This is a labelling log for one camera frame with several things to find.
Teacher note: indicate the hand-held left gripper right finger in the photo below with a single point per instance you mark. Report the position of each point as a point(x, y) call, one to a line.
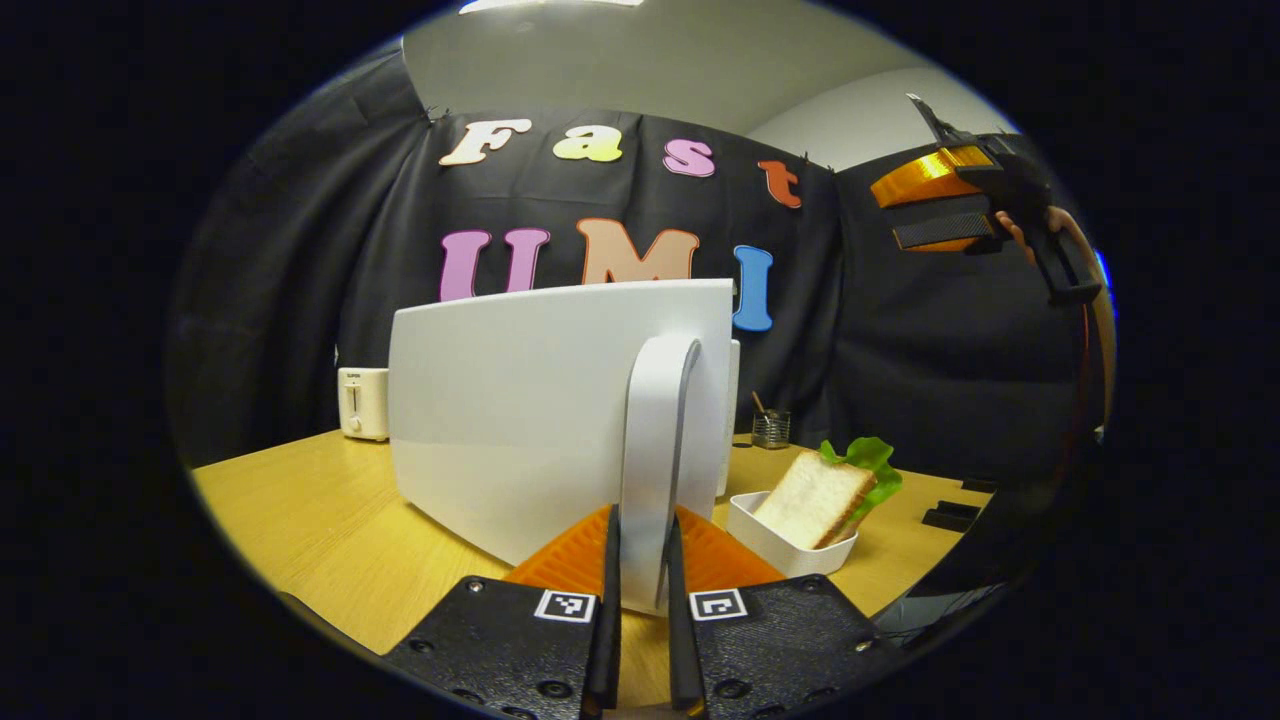
point(682, 650)

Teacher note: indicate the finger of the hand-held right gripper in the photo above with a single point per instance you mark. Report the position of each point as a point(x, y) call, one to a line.
point(925, 175)
point(945, 230)

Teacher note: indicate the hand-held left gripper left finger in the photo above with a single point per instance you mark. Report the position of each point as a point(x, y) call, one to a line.
point(605, 640)

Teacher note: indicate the sandwich with green lettuce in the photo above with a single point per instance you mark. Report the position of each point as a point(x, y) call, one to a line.
point(810, 495)

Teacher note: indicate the white microwave oven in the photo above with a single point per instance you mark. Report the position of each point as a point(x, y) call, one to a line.
point(500, 400)

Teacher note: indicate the white rectangular dish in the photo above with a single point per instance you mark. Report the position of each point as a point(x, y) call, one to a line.
point(770, 545)

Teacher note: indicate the small glass cup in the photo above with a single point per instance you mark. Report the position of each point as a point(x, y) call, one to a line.
point(771, 430)

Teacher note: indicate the small black block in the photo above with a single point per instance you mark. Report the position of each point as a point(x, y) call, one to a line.
point(978, 484)
point(950, 517)

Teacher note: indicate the white toaster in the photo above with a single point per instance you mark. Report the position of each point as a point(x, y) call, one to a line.
point(362, 402)

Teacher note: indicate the ceiling light panel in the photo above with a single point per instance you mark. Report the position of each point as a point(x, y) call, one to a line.
point(550, 4)

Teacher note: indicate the black backdrop cloth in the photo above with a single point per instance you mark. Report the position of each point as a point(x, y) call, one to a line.
point(330, 250)

